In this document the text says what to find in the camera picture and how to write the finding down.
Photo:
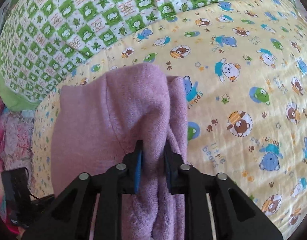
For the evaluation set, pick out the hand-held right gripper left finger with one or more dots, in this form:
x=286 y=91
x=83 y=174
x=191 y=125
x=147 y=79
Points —
x=137 y=170

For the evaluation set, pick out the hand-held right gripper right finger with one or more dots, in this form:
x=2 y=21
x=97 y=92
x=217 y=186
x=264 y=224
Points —
x=172 y=170

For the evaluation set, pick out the purple knit sweater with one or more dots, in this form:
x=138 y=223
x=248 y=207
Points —
x=106 y=110

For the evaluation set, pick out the pale floral ruffled cloth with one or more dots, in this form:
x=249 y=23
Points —
x=16 y=135

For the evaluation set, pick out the lime green cloth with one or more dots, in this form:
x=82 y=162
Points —
x=16 y=100

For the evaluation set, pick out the yellow bear-print bed sheet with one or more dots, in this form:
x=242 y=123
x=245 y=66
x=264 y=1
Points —
x=243 y=80

